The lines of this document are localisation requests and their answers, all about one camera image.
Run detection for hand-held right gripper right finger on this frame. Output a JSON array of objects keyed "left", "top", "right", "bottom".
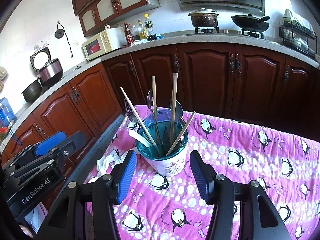
[{"left": 189, "top": 150, "right": 293, "bottom": 240}]

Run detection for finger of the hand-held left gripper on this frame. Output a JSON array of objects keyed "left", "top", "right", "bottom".
[
  {"left": 9, "top": 131, "right": 87, "bottom": 180},
  {"left": 2, "top": 131, "right": 67, "bottom": 170}
]

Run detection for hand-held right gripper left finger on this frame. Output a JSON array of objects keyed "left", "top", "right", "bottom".
[{"left": 39, "top": 150, "right": 137, "bottom": 240}]

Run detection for white floral utensil cup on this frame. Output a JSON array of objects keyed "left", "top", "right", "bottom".
[{"left": 135, "top": 106, "right": 189, "bottom": 177}]

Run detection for white plastic spoon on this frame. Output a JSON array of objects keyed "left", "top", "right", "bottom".
[{"left": 128, "top": 129, "right": 153, "bottom": 148}]

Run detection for metal fork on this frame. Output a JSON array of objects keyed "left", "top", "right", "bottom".
[{"left": 124, "top": 99, "right": 150, "bottom": 143}]

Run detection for large metal spoon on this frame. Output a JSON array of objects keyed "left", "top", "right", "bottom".
[{"left": 169, "top": 99, "right": 183, "bottom": 130}]

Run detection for small metal spoon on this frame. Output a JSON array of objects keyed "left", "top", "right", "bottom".
[{"left": 146, "top": 89, "right": 160, "bottom": 145}]

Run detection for person's left hand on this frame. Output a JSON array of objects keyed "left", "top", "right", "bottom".
[{"left": 25, "top": 202, "right": 49, "bottom": 234}]

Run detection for crumpled white tissue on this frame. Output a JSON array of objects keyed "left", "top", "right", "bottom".
[{"left": 96, "top": 150, "right": 129, "bottom": 178}]

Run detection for blue plastic container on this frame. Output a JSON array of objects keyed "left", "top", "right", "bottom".
[{"left": 0, "top": 97, "right": 17, "bottom": 128}]

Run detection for black inner pot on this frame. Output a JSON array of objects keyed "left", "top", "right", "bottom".
[{"left": 21, "top": 79, "right": 43, "bottom": 103}]

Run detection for pink penguin printed cloth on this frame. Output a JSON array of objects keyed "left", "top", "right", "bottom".
[{"left": 84, "top": 105, "right": 320, "bottom": 240}]

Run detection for open rice cooker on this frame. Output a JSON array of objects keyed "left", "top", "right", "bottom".
[{"left": 29, "top": 46, "right": 64, "bottom": 87}]

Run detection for cream microwave oven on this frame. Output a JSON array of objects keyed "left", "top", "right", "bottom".
[{"left": 82, "top": 29, "right": 125, "bottom": 61}]

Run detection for dark brown base cabinets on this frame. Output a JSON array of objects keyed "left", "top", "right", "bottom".
[{"left": 0, "top": 42, "right": 320, "bottom": 170}]

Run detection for dark sauce bottle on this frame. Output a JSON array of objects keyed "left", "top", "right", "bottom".
[{"left": 124, "top": 22, "right": 134, "bottom": 45}]

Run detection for yellow oil bottle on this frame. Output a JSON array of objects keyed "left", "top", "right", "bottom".
[{"left": 137, "top": 19, "right": 148, "bottom": 40}]

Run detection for grey speckled kitchen countertop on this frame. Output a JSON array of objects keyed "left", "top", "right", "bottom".
[{"left": 0, "top": 29, "right": 320, "bottom": 153}]

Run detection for clear bottle with yellow cap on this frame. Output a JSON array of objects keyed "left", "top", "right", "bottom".
[{"left": 144, "top": 14, "right": 157, "bottom": 40}]

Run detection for gas stove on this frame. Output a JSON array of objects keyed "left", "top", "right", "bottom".
[{"left": 186, "top": 26, "right": 268, "bottom": 39}]

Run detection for dark cooking pot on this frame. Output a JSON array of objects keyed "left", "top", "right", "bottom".
[{"left": 188, "top": 8, "right": 220, "bottom": 28}]

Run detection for black wok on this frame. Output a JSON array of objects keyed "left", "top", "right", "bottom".
[{"left": 231, "top": 14, "right": 271, "bottom": 32}]

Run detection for black wall hanger with cord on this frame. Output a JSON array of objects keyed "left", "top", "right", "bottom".
[{"left": 54, "top": 21, "right": 75, "bottom": 58}]

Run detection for brown wall cabinets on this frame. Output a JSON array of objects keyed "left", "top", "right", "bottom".
[{"left": 69, "top": 0, "right": 160, "bottom": 37}]

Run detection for black wire dish rack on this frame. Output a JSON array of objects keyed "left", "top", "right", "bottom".
[{"left": 278, "top": 9, "right": 318, "bottom": 59}]

